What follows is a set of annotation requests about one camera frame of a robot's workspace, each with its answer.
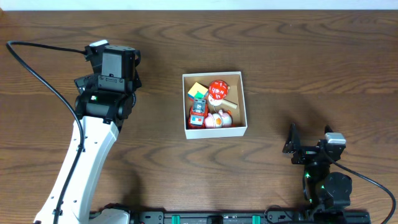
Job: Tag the pig face rattle drum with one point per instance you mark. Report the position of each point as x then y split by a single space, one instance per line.
220 100

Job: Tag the red polyhedral number die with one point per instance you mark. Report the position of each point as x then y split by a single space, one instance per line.
218 89

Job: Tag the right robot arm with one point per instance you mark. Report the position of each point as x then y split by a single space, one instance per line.
328 192

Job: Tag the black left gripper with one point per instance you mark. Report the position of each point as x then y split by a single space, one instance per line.
80 81

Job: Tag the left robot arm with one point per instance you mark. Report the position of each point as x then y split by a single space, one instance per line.
105 100

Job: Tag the white cardboard box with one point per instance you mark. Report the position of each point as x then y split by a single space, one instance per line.
235 95

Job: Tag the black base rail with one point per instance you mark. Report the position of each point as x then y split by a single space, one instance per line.
236 217

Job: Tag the red toy truck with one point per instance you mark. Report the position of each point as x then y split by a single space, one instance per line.
198 113

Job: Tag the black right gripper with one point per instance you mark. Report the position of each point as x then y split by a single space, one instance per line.
292 147

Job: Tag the colourful puzzle cube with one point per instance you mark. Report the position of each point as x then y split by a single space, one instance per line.
197 91

